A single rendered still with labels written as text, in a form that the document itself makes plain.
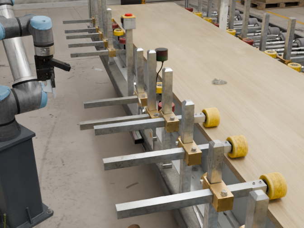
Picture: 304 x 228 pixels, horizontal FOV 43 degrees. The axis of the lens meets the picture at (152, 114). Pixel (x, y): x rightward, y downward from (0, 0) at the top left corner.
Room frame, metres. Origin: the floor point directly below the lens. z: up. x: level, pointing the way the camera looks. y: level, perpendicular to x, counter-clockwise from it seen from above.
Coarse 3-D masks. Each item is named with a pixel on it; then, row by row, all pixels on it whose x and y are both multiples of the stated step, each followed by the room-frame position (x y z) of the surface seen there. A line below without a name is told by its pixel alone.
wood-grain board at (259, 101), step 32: (160, 32) 3.10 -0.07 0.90; (192, 32) 3.10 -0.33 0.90; (224, 32) 3.09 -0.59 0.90; (160, 64) 2.29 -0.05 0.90; (192, 64) 2.29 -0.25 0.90; (224, 64) 2.29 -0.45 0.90; (256, 64) 2.28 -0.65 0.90; (192, 96) 1.79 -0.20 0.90; (224, 96) 1.78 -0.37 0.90; (256, 96) 1.78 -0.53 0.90; (288, 96) 1.78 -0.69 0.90; (224, 128) 1.44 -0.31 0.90; (256, 128) 1.44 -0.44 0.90; (288, 128) 1.44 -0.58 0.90; (224, 160) 1.23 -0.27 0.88; (256, 160) 1.19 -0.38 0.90; (288, 160) 1.19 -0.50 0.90; (288, 192) 1.00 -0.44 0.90; (288, 224) 0.86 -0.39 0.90
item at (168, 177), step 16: (96, 48) 3.50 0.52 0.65; (112, 64) 2.89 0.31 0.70; (112, 80) 2.64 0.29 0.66; (128, 112) 2.07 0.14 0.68; (144, 144) 1.69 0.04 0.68; (160, 144) 1.65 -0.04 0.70; (160, 176) 1.41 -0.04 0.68; (176, 176) 1.38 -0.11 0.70; (176, 192) 1.27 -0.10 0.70; (192, 208) 1.17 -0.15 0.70; (192, 224) 1.08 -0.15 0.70
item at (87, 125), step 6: (144, 114) 1.66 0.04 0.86; (90, 120) 1.60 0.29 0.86; (96, 120) 1.60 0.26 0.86; (102, 120) 1.60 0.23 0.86; (108, 120) 1.60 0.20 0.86; (114, 120) 1.60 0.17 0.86; (120, 120) 1.61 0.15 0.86; (126, 120) 1.62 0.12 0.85; (132, 120) 1.62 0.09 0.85; (84, 126) 1.57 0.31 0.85; (90, 126) 1.57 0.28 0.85
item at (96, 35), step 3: (90, 33) 3.34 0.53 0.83; (93, 33) 3.34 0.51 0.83; (96, 33) 3.34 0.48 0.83; (99, 33) 3.34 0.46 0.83; (66, 36) 3.26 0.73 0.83; (69, 36) 3.27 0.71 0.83; (72, 36) 3.28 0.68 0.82; (75, 36) 3.28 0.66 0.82; (78, 36) 3.29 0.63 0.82; (81, 36) 3.30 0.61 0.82; (84, 36) 3.30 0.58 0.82; (87, 36) 3.31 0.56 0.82; (90, 36) 3.32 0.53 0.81; (93, 36) 3.32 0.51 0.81; (96, 36) 3.33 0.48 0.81; (99, 36) 3.34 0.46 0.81; (114, 36) 3.38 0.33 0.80
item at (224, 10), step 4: (224, 0) 3.21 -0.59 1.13; (228, 0) 3.22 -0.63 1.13; (224, 4) 3.21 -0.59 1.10; (220, 8) 3.25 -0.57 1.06; (224, 8) 3.21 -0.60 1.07; (220, 12) 3.24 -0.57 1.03; (224, 12) 3.21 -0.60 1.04; (220, 16) 3.24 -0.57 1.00; (224, 16) 3.21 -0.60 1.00; (220, 20) 3.23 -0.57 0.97; (224, 20) 3.21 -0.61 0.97; (220, 24) 3.23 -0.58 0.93; (224, 24) 3.21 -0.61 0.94; (224, 28) 3.21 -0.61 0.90
